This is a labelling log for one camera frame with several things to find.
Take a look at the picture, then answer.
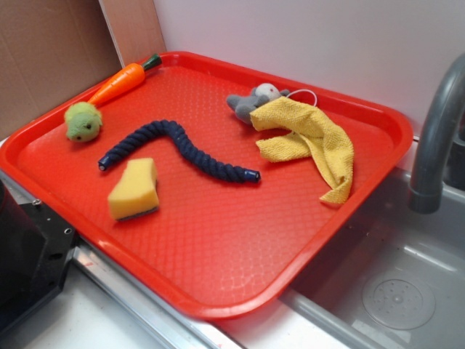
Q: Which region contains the yellow sponge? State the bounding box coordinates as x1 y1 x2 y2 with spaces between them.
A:
108 158 160 220

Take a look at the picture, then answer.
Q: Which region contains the brown cardboard panel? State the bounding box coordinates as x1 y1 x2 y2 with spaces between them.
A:
1 1 166 138

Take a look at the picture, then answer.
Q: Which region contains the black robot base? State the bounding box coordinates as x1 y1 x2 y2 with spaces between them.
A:
1 184 76 335

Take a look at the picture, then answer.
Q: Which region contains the green plush animal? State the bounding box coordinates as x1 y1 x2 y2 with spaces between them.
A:
64 102 102 143

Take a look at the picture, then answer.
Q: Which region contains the grey sink basin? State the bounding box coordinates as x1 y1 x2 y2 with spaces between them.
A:
279 170 465 349

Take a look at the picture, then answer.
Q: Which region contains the red plastic tray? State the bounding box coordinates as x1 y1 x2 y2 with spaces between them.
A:
1 52 413 320

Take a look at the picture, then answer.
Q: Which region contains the yellow cloth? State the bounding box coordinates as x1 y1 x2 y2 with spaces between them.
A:
251 97 355 206

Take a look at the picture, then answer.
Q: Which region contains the dark blue rope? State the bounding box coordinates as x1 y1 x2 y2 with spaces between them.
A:
97 120 262 184

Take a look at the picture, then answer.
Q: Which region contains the orange toy carrot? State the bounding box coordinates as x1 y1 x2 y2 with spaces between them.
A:
88 55 162 106

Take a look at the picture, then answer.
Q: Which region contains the grey plush animal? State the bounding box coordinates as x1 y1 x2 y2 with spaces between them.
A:
226 83 290 125

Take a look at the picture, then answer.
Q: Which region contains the grey faucet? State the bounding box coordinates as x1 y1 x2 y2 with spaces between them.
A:
408 55 464 214

